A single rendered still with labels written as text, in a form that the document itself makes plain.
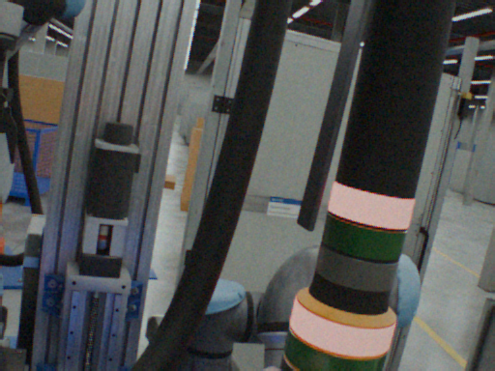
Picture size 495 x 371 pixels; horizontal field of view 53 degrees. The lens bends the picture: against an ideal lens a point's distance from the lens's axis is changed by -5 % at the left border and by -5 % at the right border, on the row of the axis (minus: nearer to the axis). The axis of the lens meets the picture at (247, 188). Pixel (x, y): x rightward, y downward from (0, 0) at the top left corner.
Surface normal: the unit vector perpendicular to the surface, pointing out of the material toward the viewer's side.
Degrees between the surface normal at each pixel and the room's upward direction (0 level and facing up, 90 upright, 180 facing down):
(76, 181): 90
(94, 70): 90
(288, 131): 90
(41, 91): 90
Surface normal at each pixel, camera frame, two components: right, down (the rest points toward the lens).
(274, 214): 0.29, 0.20
